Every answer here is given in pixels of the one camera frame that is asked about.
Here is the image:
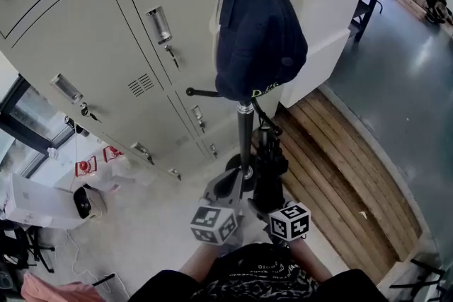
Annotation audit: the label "white cardboard box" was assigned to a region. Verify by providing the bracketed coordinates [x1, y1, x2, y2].
[3, 171, 84, 230]

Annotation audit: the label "black cup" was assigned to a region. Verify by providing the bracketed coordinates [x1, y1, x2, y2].
[64, 115, 91, 137]

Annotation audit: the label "wooden plank steps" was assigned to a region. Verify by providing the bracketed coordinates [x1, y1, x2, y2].
[251, 86, 424, 284]

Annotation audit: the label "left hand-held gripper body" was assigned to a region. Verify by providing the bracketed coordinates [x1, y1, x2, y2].
[190, 199, 245, 245]

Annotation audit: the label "white cable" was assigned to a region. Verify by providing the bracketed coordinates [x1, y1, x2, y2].
[63, 233, 123, 298]

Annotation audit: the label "person's black patterned shirt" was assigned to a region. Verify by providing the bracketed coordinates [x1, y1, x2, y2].
[127, 242, 390, 302]

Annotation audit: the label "grey metal locker cabinet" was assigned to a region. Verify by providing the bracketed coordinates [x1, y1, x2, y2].
[0, 0, 284, 181]

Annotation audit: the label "person's left forearm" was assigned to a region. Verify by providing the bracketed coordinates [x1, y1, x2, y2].
[178, 242, 220, 284]

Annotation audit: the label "beige cloth bag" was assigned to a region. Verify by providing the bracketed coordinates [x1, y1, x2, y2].
[210, 0, 224, 47]

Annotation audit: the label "small white space heater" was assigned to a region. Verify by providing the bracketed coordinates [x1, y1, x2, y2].
[72, 186, 108, 220]

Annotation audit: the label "black plug cable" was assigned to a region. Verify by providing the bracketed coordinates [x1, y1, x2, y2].
[93, 272, 116, 289]

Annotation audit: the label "black framed window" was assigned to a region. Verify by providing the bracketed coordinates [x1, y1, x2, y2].
[0, 76, 77, 180]

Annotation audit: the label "clear water jug red cap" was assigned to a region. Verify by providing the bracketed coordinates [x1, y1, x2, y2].
[76, 156, 121, 192]
[102, 146, 156, 185]

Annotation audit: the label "navy blue cap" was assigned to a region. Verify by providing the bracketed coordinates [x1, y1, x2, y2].
[214, 0, 309, 103]

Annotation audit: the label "black umbrella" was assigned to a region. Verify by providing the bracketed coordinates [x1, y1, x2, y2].
[251, 123, 289, 213]

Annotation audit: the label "black coat stand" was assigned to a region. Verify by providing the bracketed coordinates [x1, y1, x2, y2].
[165, 0, 340, 190]

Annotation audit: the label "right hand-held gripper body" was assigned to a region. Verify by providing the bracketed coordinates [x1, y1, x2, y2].
[260, 201, 311, 242]

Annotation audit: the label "white block cabinet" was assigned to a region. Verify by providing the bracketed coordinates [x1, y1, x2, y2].
[279, 0, 385, 109]

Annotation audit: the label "person's right forearm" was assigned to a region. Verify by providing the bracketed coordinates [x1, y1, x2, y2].
[288, 238, 333, 284]

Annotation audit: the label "pink cloth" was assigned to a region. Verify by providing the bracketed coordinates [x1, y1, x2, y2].
[20, 272, 107, 302]

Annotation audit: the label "black frame table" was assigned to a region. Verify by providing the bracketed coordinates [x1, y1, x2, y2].
[348, 0, 385, 43]

